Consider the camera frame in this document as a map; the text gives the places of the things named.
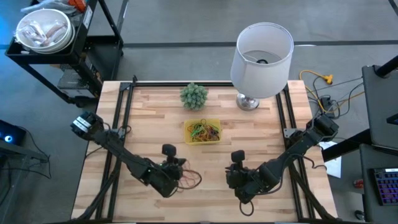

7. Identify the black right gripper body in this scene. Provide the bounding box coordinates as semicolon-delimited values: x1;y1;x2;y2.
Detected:
226;162;270;205

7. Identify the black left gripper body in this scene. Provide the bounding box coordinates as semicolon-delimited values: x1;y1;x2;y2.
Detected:
139;157;187;198

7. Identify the green rubber band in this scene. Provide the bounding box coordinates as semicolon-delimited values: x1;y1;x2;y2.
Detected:
190;126;208;139

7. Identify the yellow translucent plastic bin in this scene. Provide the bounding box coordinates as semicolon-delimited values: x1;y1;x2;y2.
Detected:
183;118;222;146

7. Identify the green artificial succulent plant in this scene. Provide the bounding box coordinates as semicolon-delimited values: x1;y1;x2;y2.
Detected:
180;82;209;110

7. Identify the white paper sheet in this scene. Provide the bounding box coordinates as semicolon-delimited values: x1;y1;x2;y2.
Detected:
318;141;342;179

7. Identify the white shade silver table lamp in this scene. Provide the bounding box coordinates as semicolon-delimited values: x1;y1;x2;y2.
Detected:
230;22;295;111

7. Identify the black power strip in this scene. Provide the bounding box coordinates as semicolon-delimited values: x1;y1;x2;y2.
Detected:
320;95;335;114

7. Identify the black utility cart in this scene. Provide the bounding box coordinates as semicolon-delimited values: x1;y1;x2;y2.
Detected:
5;0;129;108

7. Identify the black backlit keyboard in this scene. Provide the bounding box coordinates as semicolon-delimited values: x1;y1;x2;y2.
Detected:
373;167;398;206

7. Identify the black computer with blue light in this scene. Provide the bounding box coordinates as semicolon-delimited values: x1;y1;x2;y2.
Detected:
0;119;27;147

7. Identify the orange box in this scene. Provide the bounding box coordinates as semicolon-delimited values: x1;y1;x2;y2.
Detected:
68;0;86;12

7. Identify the clear plastic bag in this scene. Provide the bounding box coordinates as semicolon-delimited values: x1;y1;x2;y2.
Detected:
17;20;68;47

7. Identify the white bowl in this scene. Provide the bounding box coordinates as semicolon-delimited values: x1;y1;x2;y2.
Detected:
15;8;75;54

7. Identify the grey cloth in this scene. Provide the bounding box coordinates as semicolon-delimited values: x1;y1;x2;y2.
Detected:
21;0;77;16

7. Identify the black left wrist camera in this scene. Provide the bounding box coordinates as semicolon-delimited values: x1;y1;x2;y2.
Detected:
161;143;177;158

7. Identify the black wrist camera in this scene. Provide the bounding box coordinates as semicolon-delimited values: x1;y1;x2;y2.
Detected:
231;149;246;163
161;143;177;158

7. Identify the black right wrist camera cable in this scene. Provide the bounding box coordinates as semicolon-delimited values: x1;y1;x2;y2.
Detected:
238;200;255;217

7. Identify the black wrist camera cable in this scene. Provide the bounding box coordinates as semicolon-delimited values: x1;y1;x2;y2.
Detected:
176;169;203;190
238;200;255;217

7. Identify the black left wrist camera cable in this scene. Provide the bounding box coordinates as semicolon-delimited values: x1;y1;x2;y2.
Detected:
176;169;203;190

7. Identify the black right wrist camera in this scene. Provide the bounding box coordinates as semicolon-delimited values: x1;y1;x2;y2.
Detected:
231;149;246;163

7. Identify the yellow extension cable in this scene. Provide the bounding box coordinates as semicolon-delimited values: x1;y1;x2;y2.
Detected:
298;70;334;113

